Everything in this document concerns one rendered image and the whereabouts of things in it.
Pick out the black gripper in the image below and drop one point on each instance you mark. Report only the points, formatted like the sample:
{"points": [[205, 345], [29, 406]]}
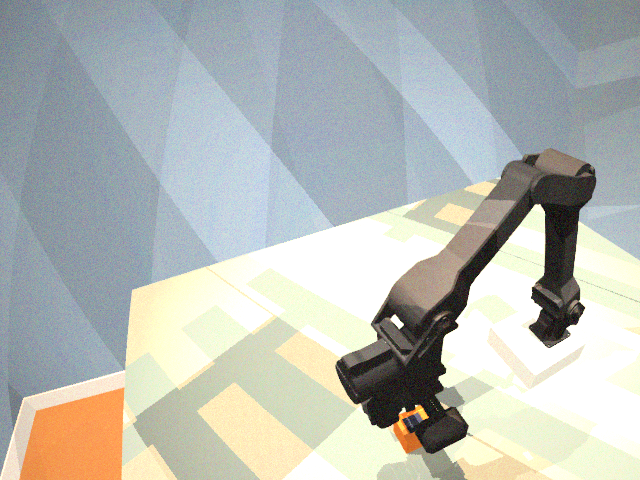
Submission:
{"points": [[443, 427]]}

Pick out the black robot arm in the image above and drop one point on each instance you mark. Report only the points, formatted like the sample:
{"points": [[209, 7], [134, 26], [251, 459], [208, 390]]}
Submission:
{"points": [[433, 293]]}

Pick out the orange block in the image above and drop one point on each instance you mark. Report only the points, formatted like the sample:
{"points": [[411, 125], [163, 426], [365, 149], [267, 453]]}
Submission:
{"points": [[405, 429]]}

